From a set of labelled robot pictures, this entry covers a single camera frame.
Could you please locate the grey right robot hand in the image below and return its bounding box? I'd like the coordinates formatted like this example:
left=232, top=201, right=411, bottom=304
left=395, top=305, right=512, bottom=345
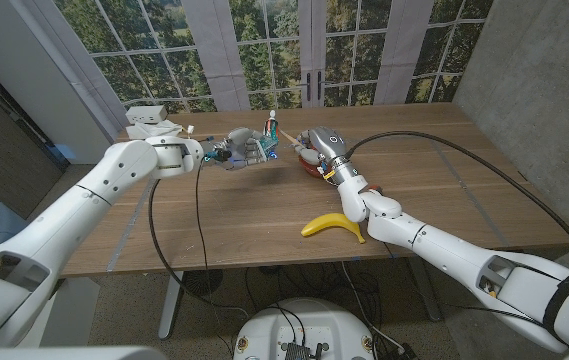
left=293, top=124, right=361, bottom=187

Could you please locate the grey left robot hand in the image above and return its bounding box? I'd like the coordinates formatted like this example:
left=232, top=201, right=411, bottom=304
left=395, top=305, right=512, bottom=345
left=201, top=126, right=280, bottom=172

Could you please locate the green white toothpaste tube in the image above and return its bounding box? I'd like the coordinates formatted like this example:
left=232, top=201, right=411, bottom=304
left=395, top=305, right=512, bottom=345
left=262, top=110, right=281, bottom=157

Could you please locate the wooden toothbrush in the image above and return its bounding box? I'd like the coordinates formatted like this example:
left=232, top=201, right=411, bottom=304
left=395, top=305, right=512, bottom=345
left=278, top=128, right=304, bottom=149

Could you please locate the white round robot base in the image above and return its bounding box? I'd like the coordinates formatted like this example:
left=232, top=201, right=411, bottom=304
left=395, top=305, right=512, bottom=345
left=233, top=297, right=378, bottom=360

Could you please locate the red bowl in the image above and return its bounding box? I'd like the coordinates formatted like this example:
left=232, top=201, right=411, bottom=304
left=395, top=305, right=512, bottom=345
left=297, top=149, right=335, bottom=180

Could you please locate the yellow toy banana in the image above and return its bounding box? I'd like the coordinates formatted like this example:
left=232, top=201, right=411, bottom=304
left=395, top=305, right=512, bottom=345
left=300, top=212, right=367, bottom=245

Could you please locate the white crumpled tissue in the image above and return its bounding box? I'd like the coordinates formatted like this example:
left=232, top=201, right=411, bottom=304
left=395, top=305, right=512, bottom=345
left=125, top=118, right=184, bottom=142

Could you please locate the printed window backdrop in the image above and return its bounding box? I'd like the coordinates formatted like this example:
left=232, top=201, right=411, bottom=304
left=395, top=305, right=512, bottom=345
left=53, top=0, right=495, bottom=114

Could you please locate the white power strip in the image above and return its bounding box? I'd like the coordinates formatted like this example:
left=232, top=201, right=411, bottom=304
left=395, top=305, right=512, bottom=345
left=125, top=104, right=169, bottom=125

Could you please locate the black round floor device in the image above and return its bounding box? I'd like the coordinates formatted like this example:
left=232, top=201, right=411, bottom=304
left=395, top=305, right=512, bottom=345
left=183, top=268, right=224, bottom=299

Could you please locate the white table leg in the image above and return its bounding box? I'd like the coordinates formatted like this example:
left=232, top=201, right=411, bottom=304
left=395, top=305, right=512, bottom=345
left=157, top=270, right=185, bottom=341

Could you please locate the white robot torso edge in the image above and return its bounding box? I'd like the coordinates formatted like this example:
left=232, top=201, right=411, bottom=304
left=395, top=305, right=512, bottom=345
left=0, top=345, right=168, bottom=360

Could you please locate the thin black left wrist cable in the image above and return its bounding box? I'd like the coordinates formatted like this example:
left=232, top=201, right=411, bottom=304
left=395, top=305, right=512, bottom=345
left=194, top=164, right=238, bottom=354

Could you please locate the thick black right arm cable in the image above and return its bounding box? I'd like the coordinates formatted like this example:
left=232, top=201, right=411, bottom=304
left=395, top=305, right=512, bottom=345
left=346, top=130, right=569, bottom=297

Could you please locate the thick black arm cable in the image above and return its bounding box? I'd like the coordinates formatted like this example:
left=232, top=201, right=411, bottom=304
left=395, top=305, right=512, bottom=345
left=147, top=176, right=251, bottom=321
left=346, top=130, right=569, bottom=297

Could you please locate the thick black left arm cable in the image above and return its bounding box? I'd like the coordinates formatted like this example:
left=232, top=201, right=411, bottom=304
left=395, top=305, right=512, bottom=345
left=147, top=176, right=251, bottom=321

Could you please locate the black floor cable tangle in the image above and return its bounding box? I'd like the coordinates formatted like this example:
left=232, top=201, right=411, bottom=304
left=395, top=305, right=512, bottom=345
left=243, top=259, right=383, bottom=324

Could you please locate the black arm strap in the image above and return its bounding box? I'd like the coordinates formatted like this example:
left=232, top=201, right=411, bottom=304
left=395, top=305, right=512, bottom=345
left=542, top=275, right=569, bottom=330

